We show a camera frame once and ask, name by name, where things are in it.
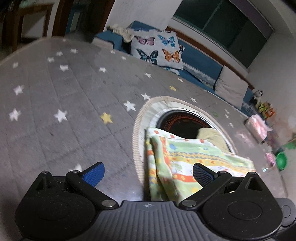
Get grey star tablecloth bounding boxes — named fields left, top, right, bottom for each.
left=1, top=38, right=287, bottom=240

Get panda plush toy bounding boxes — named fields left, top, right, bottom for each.
left=250, top=90, right=263, bottom=105

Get black induction cooktop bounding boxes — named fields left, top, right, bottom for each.
left=156, top=110, right=213, bottom=139

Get dark wooden doorway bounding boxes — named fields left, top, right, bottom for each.
left=52, top=1, right=115, bottom=42

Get dark window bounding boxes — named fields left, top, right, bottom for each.
left=174, top=0, right=273, bottom=68

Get butterfly print pillow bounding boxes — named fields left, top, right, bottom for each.
left=130, top=28, right=183, bottom=70

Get green plastic bowl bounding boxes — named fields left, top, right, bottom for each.
left=276, top=152, right=287, bottom=171

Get dark wooden side table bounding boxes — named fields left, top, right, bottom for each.
left=11, top=3, right=54, bottom=52

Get grey cushion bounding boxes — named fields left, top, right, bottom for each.
left=214, top=66, right=248, bottom=109

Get pink tissue pack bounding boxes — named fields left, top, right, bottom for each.
left=245, top=114, right=273, bottom=144

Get patterned child's jacket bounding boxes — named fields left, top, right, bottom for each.
left=145, top=128, right=255, bottom=203

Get yellow orange plush toys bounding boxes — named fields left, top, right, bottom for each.
left=257, top=101, right=275, bottom=120

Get small pink cloth scrap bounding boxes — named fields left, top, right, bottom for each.
left=264, top=152, right=276, bottom=168

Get clear plastic storage box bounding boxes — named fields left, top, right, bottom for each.
left=266, top=130, right=284, bottom=155

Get crumpled beige cloth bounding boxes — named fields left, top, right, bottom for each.
left=107, top=24, right=134, bottom=43

